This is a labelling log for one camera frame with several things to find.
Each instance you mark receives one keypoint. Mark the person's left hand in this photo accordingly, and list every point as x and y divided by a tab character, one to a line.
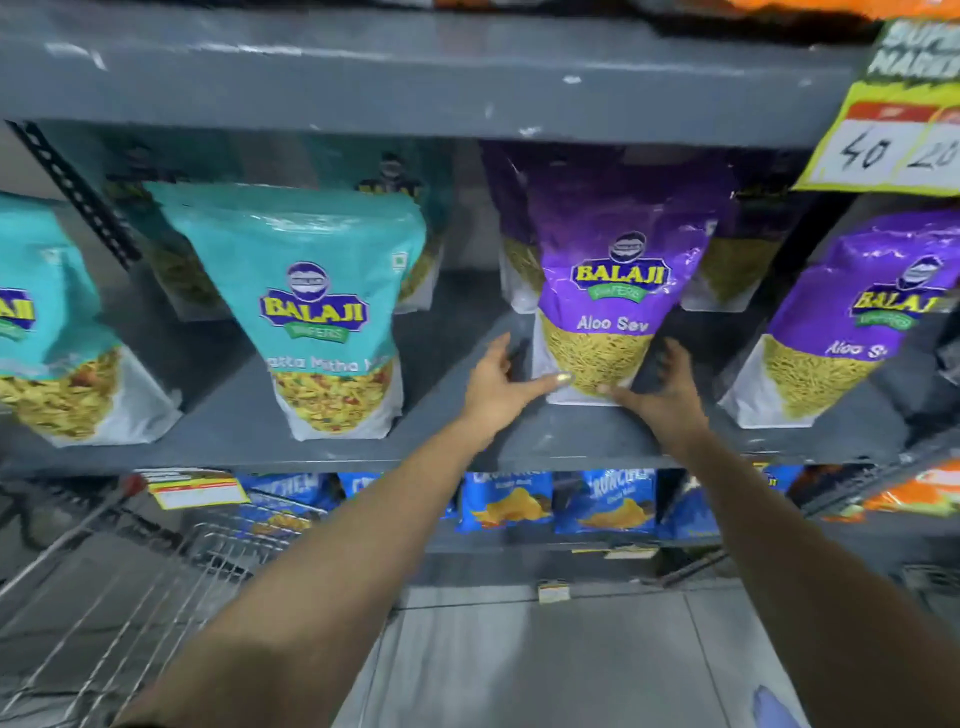
491	401

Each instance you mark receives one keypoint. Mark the person's right hand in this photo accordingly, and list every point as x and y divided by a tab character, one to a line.
675	412

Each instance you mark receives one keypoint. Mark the person's left thumb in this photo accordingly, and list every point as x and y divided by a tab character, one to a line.
546	384

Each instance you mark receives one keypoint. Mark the person's right thumb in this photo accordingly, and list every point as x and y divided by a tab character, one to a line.
616	393

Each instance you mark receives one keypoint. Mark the purple snack packet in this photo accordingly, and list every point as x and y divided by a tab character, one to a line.
739	262
862	322
510	217
615	225

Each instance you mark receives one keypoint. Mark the person's left forearm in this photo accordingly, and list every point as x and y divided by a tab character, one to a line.
322	592

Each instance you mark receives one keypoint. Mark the person's right forearm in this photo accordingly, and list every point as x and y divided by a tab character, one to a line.
817	600

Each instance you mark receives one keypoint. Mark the row of blue chip packets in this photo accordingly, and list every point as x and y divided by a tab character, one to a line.
510	502

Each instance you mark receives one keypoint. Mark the small white shelf label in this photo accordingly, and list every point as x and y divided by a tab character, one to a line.
553	592
631	553

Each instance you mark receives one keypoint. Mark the teal snack packet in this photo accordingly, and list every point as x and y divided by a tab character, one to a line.
420	180
52	352
315	262
161	247

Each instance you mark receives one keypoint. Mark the orange snack packet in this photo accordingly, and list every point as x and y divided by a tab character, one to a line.
911	495

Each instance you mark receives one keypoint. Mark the grey metal shelving rack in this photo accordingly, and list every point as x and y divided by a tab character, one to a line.
375	75

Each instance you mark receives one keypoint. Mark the blue shoe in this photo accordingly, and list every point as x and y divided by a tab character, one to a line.
776	709

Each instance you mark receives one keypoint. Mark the small yellow shelf label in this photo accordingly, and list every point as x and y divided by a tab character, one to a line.
196	491

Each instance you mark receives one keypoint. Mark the large yellow price sign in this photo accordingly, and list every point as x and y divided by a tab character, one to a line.
885	142

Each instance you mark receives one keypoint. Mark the row of orange packets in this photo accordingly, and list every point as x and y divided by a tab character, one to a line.
825	6

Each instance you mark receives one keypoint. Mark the black perforated shelf bracket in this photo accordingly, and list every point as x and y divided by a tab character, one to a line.
71	191

